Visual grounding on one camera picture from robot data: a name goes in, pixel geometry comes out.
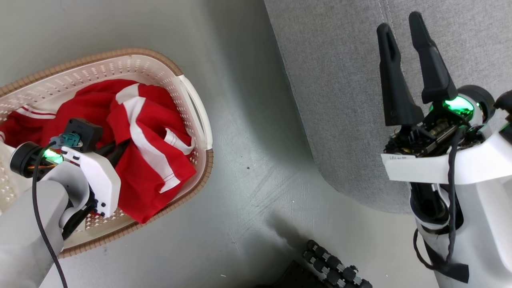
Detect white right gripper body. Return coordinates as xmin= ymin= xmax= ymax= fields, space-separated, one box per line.
xmin=380 ymin=85 xmax=512 ymax=184

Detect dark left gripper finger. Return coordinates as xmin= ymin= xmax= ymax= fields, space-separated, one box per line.
xmin=105 ymin=151 xmax=125 ymax=168
xmin=96 ymin=138 xmax=132 ymax=157

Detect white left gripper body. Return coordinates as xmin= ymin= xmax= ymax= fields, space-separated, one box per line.
xmin=10 ymin=142 xmax=121 ymax=240

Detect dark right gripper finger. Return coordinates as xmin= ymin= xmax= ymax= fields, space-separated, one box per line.
xmin=408 ymin=11 xmax=458 ymax=105
xmin=376 ymin=23 xmax=424 ymax=127

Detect red garment wide white stripes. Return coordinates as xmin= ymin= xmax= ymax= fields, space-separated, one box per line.
xmin=106 ymin=82 xmax=197 ymax=224

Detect cream laundry basket brown rim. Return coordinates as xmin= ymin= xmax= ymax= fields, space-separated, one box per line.
xmin=0 ymin=48 xmax=214 ymax=258

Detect grey fabric sofa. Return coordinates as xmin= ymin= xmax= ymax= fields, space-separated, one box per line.
xmin=264 ymin=0 xmax=512 ymax=214

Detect black roller omni wheel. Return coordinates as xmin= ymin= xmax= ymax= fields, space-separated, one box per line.
xmin=302 ymin=239 xmax=373 ymax=288

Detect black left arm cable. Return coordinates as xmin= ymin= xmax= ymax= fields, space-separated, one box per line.
xmin=31 ymin=140 xmax=69 ymax=288

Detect black cable strap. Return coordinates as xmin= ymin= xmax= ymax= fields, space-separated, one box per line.
xmin=423 ymin=239 xmax=470 ymax=284

